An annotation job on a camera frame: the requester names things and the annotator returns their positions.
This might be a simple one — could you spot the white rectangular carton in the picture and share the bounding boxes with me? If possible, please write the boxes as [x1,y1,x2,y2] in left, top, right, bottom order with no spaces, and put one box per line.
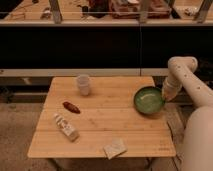
[54,113,79,142]

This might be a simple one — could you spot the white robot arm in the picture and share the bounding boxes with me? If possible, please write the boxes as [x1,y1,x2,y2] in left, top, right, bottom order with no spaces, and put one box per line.
[162,57,213,171]

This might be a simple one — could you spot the translucent plastic cup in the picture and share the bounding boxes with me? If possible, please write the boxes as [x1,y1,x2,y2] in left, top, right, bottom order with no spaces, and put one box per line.
[76,74,90,96]

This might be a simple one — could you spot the long black cabinet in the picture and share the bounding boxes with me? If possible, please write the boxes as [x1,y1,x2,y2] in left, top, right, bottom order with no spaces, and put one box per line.
[0,24,213,77]

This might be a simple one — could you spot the wooden folding table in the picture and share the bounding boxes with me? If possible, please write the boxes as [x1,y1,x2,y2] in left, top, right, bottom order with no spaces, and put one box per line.
[28,76,176,158]

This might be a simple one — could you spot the green ceramic bowl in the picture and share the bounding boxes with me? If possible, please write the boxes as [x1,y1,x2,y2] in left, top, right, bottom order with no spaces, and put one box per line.
[133,86,165,115]

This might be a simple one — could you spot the reddish brown sausage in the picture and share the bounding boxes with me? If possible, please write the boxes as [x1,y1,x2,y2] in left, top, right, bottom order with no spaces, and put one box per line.
[63,102,80,114]

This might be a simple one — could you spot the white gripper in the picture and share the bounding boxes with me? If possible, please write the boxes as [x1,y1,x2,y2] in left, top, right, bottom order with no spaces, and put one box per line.
[162,78,182,102]

